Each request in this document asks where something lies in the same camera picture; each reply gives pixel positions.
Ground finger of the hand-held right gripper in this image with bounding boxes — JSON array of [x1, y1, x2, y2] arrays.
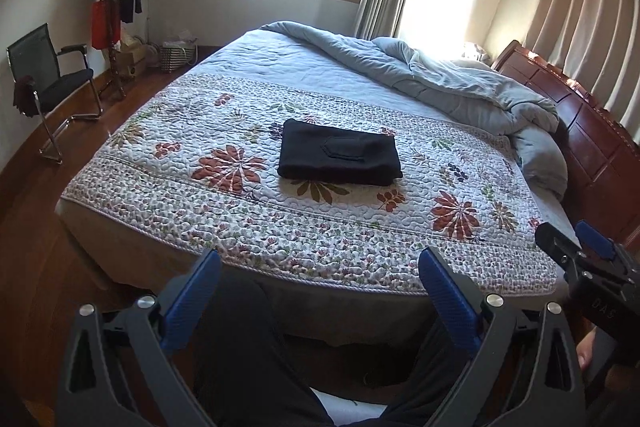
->
[[535, 221, 582, 279], [574, 219, 618, 261]]

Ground cardboard box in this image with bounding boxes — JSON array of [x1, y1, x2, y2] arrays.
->
[[115, 42, 149, 81]]

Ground wooden coat rack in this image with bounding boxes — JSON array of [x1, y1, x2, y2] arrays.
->
[[78, 0, 144, 102]]

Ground white cloth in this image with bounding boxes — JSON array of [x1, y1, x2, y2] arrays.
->
[[309, 386, 392, 427]]

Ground person's right leg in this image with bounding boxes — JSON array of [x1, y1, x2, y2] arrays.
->
[[384, 321, 483, 427]]

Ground person's leg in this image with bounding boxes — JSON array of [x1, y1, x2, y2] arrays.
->
[[191, 276, 335, 427], [384, 321, 483, 427]]

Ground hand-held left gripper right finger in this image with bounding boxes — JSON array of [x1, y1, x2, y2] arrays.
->
[[417, 247, 586, 427]]

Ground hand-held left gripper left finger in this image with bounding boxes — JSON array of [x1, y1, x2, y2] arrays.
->
[[56, 249, 223, 427]]

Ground red hanging bag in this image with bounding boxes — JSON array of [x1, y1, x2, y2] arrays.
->
[[90, 0, 122, 50]]

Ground person's right hand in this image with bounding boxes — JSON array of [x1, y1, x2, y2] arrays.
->
[[576, 328, 599, 371]]

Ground grey-blue comforter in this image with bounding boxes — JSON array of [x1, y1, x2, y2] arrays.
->
[[259, 21, 569, 198]]

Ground bed with floral quilt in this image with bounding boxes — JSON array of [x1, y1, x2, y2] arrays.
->
[[60, 29, 561, 297]]

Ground beige pleated curtain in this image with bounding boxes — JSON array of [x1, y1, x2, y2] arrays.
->
[[481, 0, 640, 130]]

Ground person's left leg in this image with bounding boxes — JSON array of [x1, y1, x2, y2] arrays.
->
[[191, 276, 335, 427]]

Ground black mesh office chair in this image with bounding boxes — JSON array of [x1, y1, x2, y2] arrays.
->
[[6, 23, 104, 166]]

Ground black pants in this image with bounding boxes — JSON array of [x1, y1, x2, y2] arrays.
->
[[278, 118, 404, 187]]

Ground woven storage basket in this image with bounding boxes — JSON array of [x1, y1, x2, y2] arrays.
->
[[159, 38, 199, 74]]

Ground dark red cloth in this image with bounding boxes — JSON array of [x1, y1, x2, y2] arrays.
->
[[12, 76, 39, 116]]

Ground red-brown wooden headboard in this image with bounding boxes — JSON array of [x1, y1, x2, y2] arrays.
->
[[491, 39, 640, 254]]

